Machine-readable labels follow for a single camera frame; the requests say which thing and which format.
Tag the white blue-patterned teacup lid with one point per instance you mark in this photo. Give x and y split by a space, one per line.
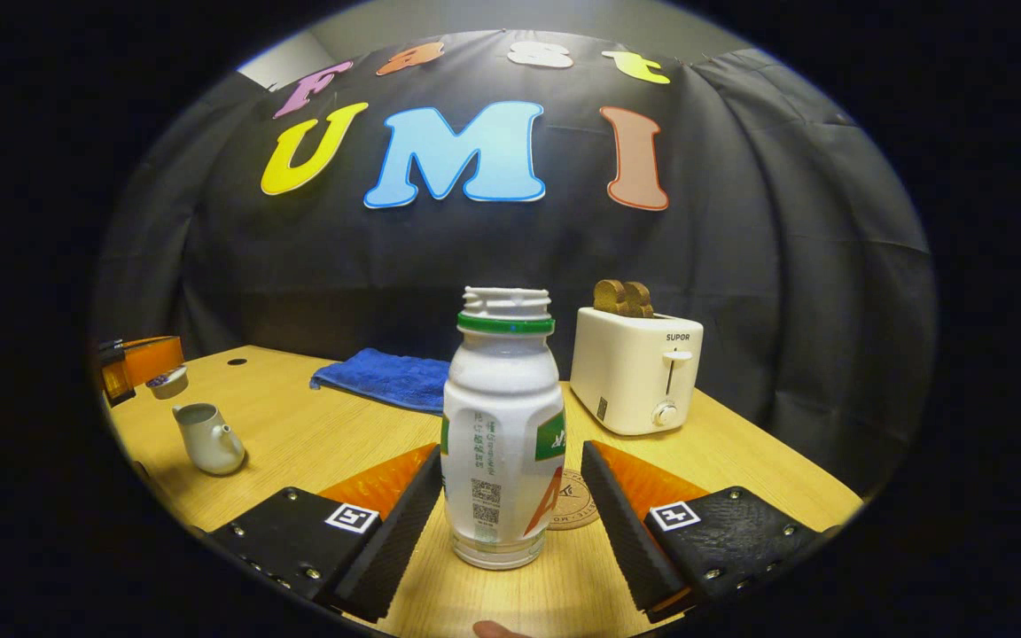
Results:
167 383

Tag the white water bottle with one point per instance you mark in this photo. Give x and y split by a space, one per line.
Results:
502 416

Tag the white toaster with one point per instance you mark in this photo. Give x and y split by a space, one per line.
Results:
626 372

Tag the round wooden coaster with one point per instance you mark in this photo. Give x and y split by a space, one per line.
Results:
577 505

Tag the blue folded towel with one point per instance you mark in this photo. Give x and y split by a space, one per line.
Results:
386 377

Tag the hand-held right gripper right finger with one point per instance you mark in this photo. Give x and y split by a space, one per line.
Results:
621 540

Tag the brown bread slice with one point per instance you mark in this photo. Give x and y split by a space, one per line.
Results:
640 301
608 297

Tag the white ceramic teacup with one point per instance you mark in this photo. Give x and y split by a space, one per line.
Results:
207 439

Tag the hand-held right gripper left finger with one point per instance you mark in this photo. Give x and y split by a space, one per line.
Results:
400 540

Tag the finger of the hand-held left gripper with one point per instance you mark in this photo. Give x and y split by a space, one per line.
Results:
154 357
116 377

